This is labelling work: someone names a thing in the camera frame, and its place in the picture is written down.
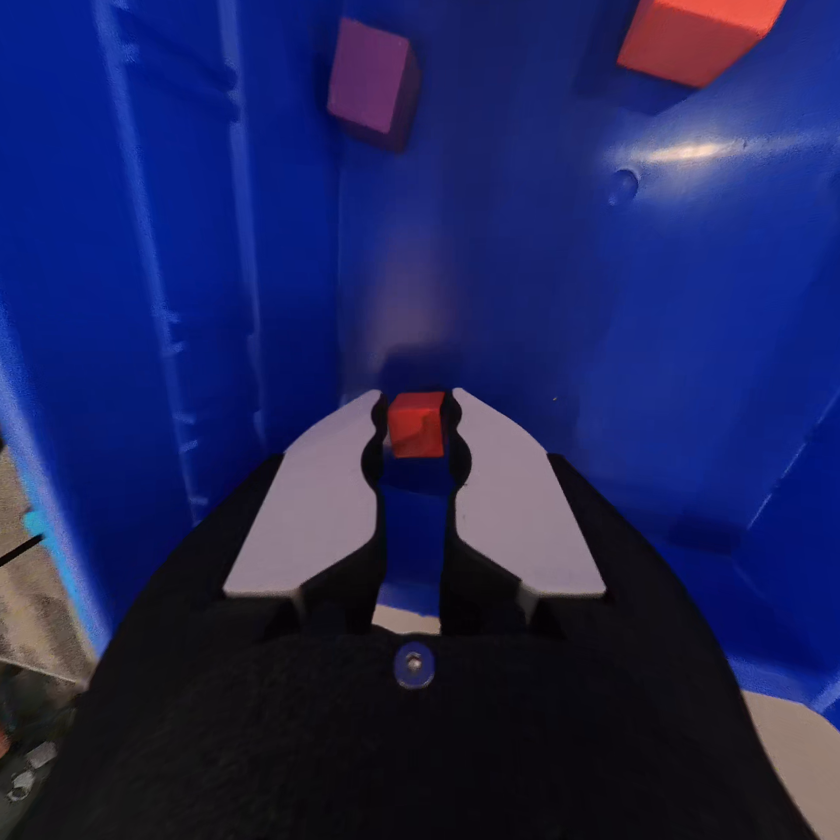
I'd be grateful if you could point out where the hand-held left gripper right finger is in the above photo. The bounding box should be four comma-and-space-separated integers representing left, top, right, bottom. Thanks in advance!
440, 387, 608, 636

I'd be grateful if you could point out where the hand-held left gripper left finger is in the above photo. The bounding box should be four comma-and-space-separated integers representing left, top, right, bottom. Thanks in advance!
223, 389, 389, 636

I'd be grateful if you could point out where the red wooden cube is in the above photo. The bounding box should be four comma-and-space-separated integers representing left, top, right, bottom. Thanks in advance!
386, 392, 447, 459

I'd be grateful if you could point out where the blue plastic bin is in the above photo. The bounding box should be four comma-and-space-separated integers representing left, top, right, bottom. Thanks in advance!
0, 0, 840, 716

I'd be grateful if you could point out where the purple wooden cube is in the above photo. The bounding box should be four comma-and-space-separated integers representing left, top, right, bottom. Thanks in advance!
326, 16, 422, 155

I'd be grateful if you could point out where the orange wooden cube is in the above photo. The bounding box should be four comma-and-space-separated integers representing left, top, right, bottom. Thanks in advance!
616, 0, 788, 89

